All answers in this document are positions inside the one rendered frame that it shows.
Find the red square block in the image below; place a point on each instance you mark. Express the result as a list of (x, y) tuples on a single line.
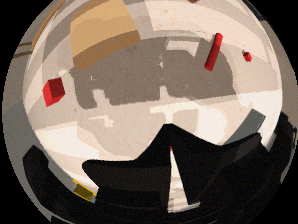
[(53, 91)]

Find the red cylinder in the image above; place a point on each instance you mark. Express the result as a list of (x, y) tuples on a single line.
[(213, 52)]

